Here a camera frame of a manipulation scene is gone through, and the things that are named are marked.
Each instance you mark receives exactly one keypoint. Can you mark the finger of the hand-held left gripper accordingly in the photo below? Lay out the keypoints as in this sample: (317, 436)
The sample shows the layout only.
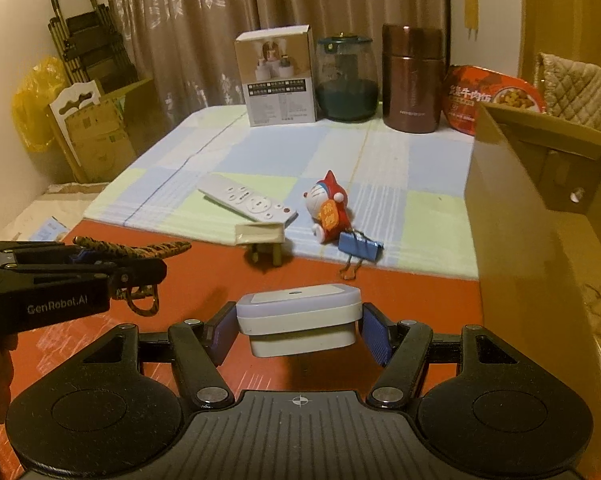
(140, 275)
(40, 252)

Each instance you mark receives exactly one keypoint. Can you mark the red instant food bowl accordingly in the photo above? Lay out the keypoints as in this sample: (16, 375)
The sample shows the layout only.
(480, 100)

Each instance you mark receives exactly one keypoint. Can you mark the red cat figurine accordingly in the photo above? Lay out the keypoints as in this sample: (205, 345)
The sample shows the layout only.
(330, 205)

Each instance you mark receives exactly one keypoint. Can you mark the glass jar with dark lid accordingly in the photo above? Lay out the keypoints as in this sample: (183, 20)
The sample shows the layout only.
(348, 85)

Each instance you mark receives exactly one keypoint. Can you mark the yellow plastic bag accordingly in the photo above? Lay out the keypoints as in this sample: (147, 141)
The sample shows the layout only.
(35, 110)

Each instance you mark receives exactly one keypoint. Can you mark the long white remote control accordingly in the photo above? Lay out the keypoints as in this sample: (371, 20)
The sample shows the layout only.
(245, 200)

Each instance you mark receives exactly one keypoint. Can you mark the brown cardboard box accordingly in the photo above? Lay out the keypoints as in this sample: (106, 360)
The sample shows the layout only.
(525, 220)

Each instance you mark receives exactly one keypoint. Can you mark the blue binder clip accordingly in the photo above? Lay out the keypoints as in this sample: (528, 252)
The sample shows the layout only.
(360, 249)

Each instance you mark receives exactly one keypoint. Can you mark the red printed table mat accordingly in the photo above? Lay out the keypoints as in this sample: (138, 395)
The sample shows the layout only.
(205, 280)

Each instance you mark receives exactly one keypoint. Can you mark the wooden door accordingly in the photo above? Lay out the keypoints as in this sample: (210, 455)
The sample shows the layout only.
(570, 5)

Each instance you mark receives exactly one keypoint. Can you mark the brown patterned curtains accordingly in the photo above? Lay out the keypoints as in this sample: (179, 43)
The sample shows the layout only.
(205, 35)

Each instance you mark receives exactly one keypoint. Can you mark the white carved chair back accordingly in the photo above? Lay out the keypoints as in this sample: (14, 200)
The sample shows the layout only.
(75, 97)

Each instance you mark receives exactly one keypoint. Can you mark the white product box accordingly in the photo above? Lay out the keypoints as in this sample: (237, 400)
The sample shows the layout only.
(278, 80)

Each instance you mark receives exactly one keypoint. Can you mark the beige plug adapter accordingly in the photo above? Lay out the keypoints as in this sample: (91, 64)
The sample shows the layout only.
(260, 235)

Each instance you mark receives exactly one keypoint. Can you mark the chair with quilted cover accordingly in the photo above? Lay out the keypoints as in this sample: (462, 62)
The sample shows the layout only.
(580, 90)

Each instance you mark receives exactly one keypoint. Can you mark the printed cardboard carton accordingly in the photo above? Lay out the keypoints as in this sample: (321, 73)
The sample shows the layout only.
(110, 135)

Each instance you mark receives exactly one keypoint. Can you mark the pastel plaid tablecloth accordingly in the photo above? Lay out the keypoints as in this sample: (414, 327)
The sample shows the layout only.
(280, 160)

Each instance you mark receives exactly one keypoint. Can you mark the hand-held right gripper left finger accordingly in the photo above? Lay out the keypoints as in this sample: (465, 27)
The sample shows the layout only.
(225, 335)

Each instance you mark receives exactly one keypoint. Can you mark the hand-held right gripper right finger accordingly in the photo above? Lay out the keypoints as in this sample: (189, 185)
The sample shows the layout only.
(375, 335)

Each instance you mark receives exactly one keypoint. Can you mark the dark folding step stool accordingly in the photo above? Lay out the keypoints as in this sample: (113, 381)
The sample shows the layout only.
(90, 35)

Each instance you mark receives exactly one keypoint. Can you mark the brown thermos container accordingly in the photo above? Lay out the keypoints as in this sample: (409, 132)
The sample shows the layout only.
(413, 85)

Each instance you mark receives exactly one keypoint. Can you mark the yellow wall hanging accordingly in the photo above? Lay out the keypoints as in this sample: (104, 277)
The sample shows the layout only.
(470, 0)

